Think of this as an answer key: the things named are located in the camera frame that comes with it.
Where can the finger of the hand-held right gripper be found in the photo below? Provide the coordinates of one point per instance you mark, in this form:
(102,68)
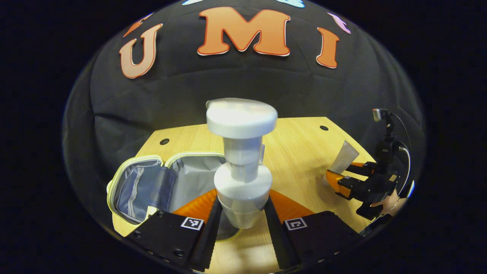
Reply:
(335,182)
(367,169)

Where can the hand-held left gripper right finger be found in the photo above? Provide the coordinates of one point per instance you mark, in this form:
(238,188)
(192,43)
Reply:
(276,236)

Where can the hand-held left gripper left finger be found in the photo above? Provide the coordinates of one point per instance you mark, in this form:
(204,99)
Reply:
(207,236)

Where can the white skin care tube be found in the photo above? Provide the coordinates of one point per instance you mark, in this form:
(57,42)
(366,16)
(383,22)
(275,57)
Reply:
(344,158)

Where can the white pump bottle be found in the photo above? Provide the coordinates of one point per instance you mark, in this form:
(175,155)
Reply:
(241,182)

